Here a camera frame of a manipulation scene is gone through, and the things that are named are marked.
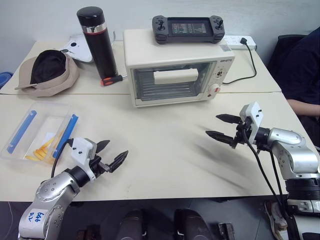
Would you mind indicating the blue round container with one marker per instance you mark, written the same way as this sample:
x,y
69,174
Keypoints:
x,y
4,78

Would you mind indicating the black thermos bottle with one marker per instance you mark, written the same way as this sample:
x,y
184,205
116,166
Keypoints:
x,y
100,47

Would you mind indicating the yellow french fries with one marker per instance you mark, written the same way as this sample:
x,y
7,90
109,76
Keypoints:
x,y
42,152

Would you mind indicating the clear plastic container blue clips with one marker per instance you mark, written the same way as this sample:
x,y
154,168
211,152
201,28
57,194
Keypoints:
x,y
37,117

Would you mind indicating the cream mini toaster oven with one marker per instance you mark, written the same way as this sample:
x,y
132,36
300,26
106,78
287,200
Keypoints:
x,y
175,55

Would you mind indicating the black chair backrest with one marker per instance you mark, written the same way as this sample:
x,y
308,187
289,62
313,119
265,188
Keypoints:
x,y
287,41

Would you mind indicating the white power strip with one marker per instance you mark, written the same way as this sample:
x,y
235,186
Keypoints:
x,y
235,42

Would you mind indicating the white worn sneaker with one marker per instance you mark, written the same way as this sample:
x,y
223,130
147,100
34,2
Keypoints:
x,y
276,220

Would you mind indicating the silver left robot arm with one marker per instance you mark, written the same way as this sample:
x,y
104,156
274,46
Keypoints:
x,y
53,190

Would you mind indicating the blue container lid clip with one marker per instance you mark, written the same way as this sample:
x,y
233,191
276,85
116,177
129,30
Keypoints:
x,y
21,131
67,135

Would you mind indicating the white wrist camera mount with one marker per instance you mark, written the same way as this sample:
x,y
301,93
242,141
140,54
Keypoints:
x,y
252,117
81,150

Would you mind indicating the black handheld controller with screen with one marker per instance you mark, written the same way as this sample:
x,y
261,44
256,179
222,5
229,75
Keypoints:
x,y
187,28

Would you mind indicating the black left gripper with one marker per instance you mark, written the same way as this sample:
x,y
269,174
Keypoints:
x,y
96,165

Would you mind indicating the white plastic device shell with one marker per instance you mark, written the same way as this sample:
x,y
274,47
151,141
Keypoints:
x,y
78,48

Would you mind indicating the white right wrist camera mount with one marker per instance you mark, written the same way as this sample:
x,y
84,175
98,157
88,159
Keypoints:
x,y
252,117

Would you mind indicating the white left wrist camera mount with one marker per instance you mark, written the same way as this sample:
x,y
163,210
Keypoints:
x,y
81,150

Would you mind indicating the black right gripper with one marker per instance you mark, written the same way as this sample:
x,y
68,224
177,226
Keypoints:
x,y
242,133

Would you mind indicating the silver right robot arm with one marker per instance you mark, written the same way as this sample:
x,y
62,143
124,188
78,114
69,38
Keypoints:
x,y
296,155

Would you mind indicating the person in dark clothes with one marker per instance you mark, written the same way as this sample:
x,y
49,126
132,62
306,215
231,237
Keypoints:
x,y
300,67

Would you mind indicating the beige baseball cap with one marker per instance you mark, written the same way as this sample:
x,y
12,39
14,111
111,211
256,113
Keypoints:
x,y
50,75

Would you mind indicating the white oven timer knob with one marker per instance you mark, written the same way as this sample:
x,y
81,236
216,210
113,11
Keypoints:
x,y
214,88

